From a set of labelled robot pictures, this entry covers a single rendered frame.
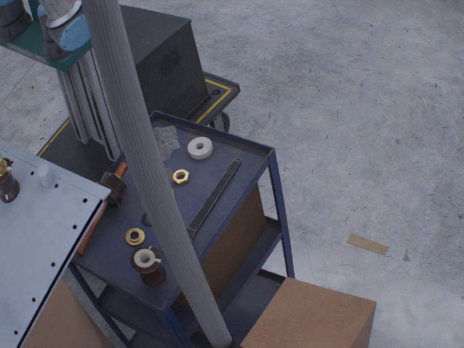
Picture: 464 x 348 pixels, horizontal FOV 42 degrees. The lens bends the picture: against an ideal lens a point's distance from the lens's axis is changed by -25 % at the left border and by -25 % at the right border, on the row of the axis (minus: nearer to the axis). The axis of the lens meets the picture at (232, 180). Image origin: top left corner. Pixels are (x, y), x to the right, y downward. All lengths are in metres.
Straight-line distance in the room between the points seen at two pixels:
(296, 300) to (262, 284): 0.98
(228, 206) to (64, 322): 0.69
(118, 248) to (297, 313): 0.60
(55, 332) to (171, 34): 1.44
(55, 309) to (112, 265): 0.32
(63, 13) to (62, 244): 0.83
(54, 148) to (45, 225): 1.73
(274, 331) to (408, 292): 1.19
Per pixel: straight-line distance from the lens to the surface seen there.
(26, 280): 1.62
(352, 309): 1.90
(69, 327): 2.10
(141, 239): 2.18
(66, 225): 1.65
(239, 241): 2.43
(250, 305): 2.86
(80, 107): 3.18
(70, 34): 2.15
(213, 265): 2.32
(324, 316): 1.89
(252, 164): 2.27
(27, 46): 2.64
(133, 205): 2.27
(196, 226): 2.16
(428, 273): 3.02
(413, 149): 3.45
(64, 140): 3.40
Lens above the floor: 2.59
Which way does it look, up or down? 50 degrees down
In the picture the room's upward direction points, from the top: 14 degrees counter-clockwise
